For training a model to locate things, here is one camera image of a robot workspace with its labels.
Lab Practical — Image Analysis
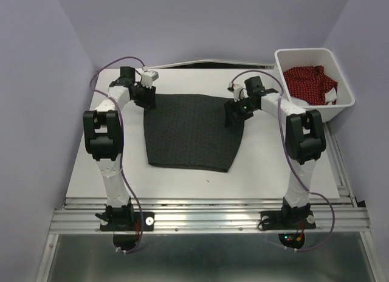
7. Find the dark grey dotted skirt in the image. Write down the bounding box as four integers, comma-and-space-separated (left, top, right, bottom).
143, 94, 244, 173

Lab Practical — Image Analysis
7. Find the red dotted skirt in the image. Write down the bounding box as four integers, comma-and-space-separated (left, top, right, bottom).
283, 66, 338, 106

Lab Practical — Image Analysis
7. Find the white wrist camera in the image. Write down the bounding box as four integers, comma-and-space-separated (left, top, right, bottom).
227, 83, 246, 102
140, 70, 159, 88

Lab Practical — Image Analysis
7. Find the white plastic bin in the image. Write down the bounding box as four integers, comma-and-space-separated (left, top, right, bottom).
274, 47, 355, 122

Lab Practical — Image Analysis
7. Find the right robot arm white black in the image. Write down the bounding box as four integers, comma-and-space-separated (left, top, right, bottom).
224, 77, 326, 231

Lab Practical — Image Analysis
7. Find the aluminium rail frame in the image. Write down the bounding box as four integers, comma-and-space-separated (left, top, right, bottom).
49, 197, 371, 235

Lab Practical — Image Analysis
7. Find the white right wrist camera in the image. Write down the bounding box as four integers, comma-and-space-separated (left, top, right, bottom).
227, 83, 246, 102

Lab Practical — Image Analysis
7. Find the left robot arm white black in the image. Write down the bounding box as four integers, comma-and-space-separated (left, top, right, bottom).
83, 67, 159, 231

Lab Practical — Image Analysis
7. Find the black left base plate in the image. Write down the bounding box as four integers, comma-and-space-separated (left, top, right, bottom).
99, 211, 155, 232

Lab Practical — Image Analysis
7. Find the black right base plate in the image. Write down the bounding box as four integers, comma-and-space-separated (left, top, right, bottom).
257, 211, 317, 232

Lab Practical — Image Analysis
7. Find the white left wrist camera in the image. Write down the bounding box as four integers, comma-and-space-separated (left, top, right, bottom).
140, 70, 159, 88

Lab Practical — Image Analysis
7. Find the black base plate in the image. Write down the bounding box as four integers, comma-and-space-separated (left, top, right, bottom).
99, 211, 155, 232
257, 211, 317, 232

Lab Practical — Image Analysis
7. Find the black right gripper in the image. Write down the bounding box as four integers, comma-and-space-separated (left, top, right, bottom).
223, 95, 258, 127

